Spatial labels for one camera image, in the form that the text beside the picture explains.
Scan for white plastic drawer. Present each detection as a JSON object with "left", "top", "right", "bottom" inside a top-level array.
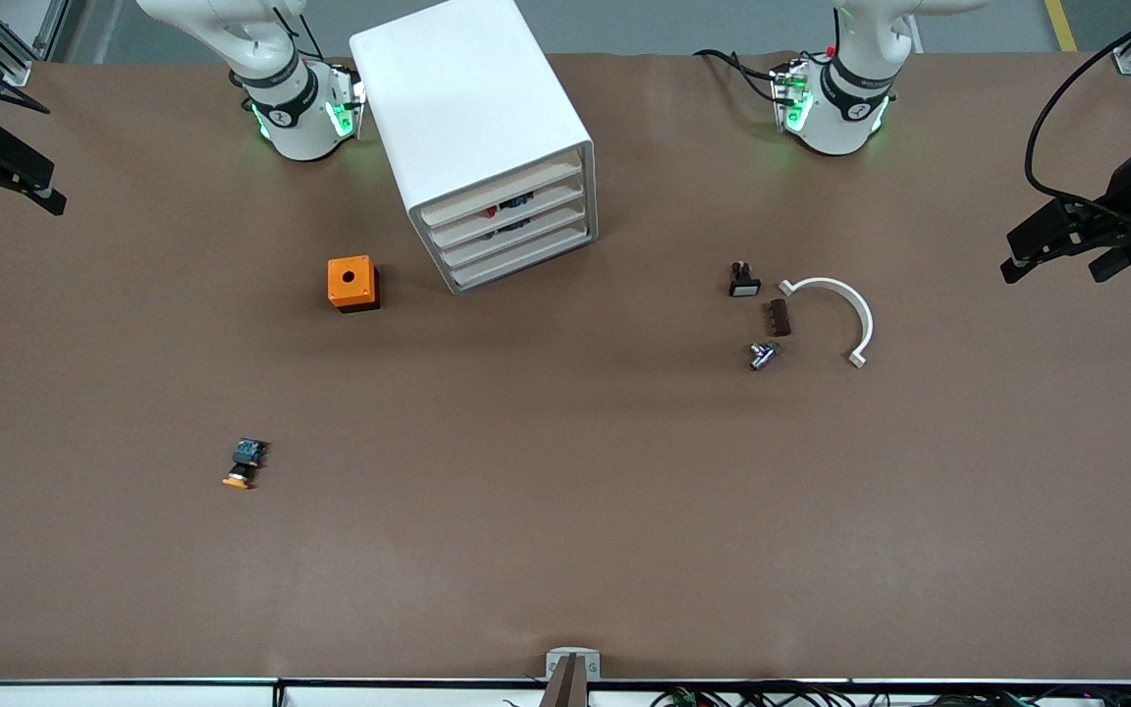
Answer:
[
  {"left": 437, "top": 203, "right": 589, "bottom": 269},
  {"left": 447, "top": 224, "right": 592, "bottom": 289},
  {"left": 417, "top": 157, "right": 586, "bottom": 229},
  {"left": 427, "top": 182, "right": 587, "bottom": 249}
]

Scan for black left base cable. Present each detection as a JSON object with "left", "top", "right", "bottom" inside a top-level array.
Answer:
[{"left": 692, "top": 47, "right": 785, "bottom": 105}]

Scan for tangled black cables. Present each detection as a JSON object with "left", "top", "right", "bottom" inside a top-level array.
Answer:
[{"left": 502, "top": 681, "right": 1131, "bottom": 707}]

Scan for black right base cable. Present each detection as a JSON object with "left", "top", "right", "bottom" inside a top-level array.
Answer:
[{"left": 271, "top": 0, "right": 327, "bottom": 62}]

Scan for yellow mushroom push button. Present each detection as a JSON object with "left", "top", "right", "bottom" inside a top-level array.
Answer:
[{"left": 222, "top": 438, "right": 270, "bottom": 490}]

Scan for white curved plastic bracket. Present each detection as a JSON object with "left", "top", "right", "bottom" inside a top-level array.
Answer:
[{"left": 779, "top": 277, "right": 875, "bottom": 370}]

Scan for orange box with hole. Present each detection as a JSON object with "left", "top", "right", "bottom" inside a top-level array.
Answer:
[{"left": 327, "top": 255, "right": 381, "bottom": 313}]

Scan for white table edge rail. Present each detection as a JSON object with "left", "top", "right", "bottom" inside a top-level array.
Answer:
[{"left": 0, "top": 677, "right": 1131, "bottom": 707}]

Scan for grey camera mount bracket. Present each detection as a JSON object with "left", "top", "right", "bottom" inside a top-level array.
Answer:
[{"left": 544, "top": 646, "right": 603, "bottom": 707}]

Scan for white drawer cabinet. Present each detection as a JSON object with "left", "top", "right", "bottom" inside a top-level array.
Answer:
[{"left": 349, "top": 0, "right": 599, "bottom": 296}]

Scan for brown table cover mat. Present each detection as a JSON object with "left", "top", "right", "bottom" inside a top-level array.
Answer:
[{"left": 0, "top": 51, "right": 1131, "bottom": 682}]

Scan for black base cable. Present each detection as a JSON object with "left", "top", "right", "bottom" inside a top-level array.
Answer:
[
  {"left": 271, "top": 0, "right": 327, "bottom": 62},
  {"left": 692, "top": 47, "right": 785, "bottom": 105}
]

